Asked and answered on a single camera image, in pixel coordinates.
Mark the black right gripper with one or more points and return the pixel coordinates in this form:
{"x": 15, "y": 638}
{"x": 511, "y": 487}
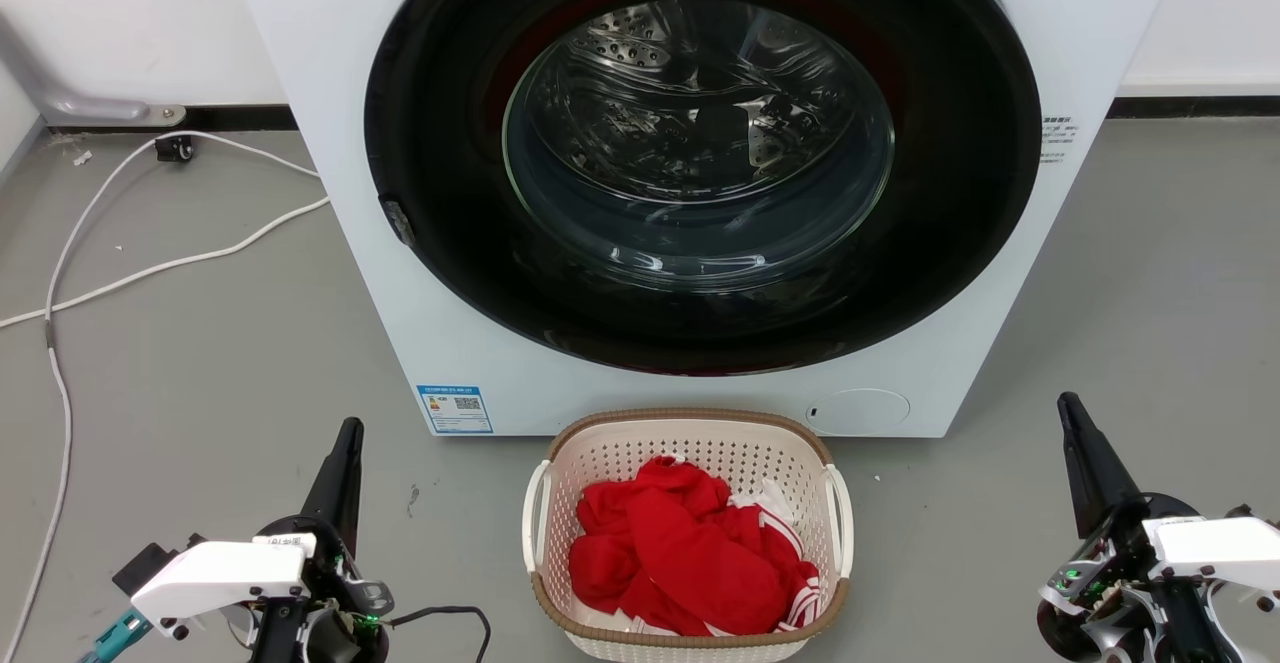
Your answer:
{"x": 1110, "y": 583}

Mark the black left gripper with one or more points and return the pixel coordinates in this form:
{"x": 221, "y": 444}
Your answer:
{"x": 335, "y": 583}

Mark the white perforated laundry basket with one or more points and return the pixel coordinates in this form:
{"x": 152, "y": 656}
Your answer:
{"x": 620, "y": 453}

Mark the blue energy label sticker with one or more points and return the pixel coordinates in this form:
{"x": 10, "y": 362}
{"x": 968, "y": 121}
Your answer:
{"x": 455, "y": 410}

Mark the black round washer door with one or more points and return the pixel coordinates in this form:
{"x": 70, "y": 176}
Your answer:
{"x": 450, "y": 273}

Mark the round white filter cover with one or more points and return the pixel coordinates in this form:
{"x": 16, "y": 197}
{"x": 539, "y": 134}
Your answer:
{"x": 858, "y": 411}

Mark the white cloth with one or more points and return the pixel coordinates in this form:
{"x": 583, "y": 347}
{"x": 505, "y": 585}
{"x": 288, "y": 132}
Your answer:
{"x": 775, "y": 503}

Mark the small text sticker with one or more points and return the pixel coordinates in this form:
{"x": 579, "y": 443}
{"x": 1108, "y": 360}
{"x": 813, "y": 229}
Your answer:
{"x": 1058, "y": 138}

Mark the red garment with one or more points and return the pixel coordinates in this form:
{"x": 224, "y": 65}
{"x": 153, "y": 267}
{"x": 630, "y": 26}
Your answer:
{"x": 690, "y": 553}

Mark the small black caster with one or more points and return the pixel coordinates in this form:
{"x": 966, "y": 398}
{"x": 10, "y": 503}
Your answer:
{"x": 175, "y": 149}

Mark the white front-load washing machine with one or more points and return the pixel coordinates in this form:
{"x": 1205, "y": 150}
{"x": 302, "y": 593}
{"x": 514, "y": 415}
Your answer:
{"x": 340, "y": 93}

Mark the grey metal pipe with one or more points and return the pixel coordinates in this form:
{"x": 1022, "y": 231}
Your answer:
{"x": 80, "y": 105}

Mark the stainless steel washer drum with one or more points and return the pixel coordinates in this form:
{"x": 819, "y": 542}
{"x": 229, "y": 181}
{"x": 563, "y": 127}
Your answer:
{"x": 700, "y": 93}

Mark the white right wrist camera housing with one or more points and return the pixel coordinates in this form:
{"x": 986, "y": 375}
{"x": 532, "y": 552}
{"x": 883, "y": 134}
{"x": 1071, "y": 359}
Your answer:
{"x": 1220, "y": 543}

